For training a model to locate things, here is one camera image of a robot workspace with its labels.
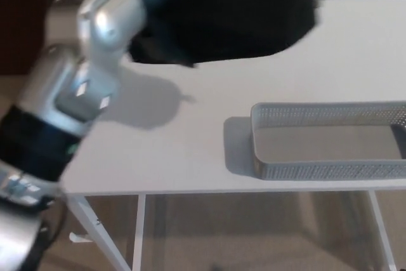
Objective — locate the black fabric pencil case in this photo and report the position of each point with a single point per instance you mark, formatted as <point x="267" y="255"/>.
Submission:
<point x="247" y="17"/>

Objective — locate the white table with metal legs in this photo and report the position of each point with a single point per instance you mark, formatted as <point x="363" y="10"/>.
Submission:
<point x="222" y="93"/>

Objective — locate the grey perforated plastic basket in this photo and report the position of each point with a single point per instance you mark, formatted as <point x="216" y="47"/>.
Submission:
<point x="317" y="169"/>

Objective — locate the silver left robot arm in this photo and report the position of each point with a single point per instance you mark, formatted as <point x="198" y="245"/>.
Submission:
<point x="95" y="30"/>

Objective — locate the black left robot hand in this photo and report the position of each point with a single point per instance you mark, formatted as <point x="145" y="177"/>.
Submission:
<point x="168" y="7"/>

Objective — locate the white table side hook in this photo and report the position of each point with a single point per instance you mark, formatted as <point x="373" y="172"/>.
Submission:
<point x="79" y="237"/>

